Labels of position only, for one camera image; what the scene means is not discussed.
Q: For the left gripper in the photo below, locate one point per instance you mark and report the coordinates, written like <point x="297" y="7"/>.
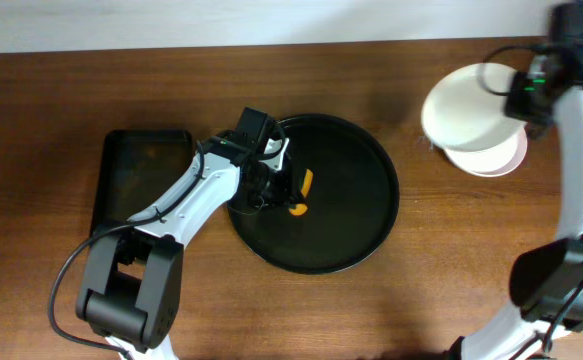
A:
<point x="285" y="186"/>

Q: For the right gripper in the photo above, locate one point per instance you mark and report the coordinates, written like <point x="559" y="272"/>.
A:
<point x="523" y="105"/>

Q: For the orange green sponge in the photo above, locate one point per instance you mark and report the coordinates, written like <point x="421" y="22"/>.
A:
<point x="300" y="207"/>

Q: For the white plate with ketchup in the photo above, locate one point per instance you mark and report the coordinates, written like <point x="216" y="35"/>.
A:
<point x="458" y="114"/>

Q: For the pink plate with ketchup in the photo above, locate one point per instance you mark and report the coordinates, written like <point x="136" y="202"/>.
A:
<point x="497" y="161"/>

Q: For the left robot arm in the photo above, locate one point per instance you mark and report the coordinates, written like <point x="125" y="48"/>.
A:
<point x="130" y="292"/>

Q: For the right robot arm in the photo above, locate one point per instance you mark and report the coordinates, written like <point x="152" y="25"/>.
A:
<point x="546" y="284"/>

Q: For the round black tray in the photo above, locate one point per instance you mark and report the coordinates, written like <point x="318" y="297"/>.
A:
<point x="352" y="202"/>

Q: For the rectangular black tray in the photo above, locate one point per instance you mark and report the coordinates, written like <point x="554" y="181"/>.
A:
<point x="137" y="167"/>

